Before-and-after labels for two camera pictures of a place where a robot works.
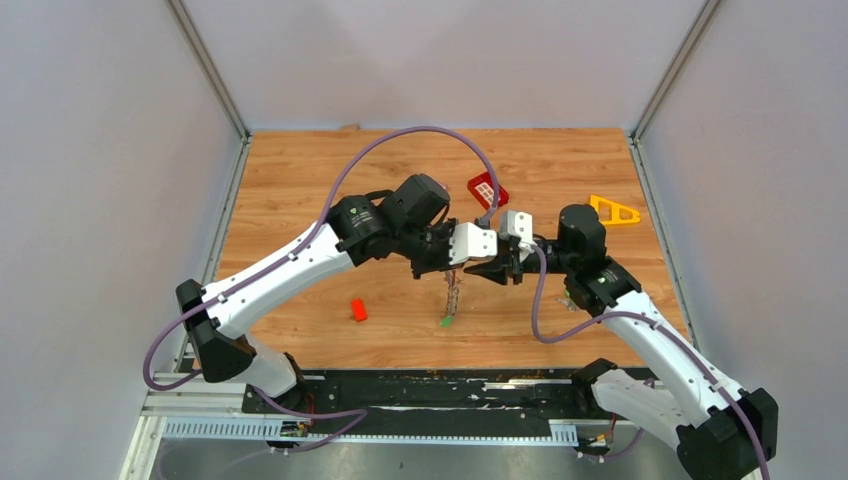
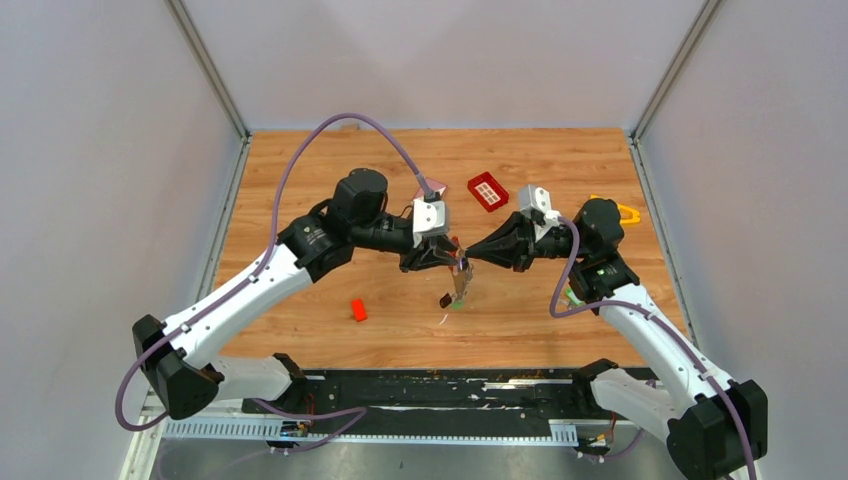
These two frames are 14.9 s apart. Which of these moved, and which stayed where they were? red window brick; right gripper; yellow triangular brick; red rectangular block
Moved: right gripper
Stayed: red window brick; red rectangular block; yellow triangular brick
